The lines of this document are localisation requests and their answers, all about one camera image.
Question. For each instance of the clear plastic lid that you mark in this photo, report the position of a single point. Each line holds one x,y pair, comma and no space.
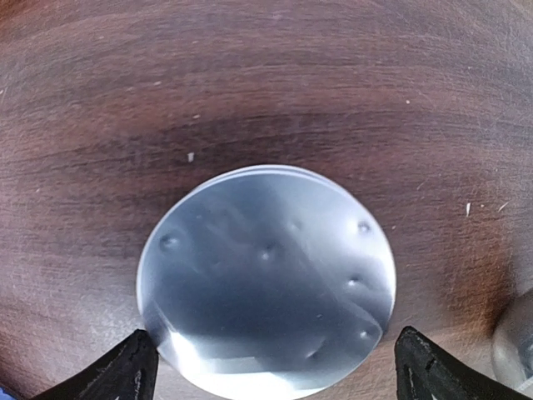
266,282

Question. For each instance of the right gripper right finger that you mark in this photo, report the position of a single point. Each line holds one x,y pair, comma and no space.
424,370

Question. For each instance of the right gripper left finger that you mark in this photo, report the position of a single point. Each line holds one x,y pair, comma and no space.
127,371

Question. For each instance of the metal scoop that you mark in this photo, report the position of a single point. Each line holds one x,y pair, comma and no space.
512,345

